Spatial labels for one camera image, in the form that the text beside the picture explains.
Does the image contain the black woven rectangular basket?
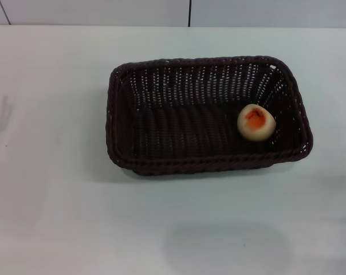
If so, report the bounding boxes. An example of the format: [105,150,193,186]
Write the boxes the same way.
[105,56,314,176]

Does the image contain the cream bun with orange centre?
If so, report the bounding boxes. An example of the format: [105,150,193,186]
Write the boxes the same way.
[237,104,277,143]

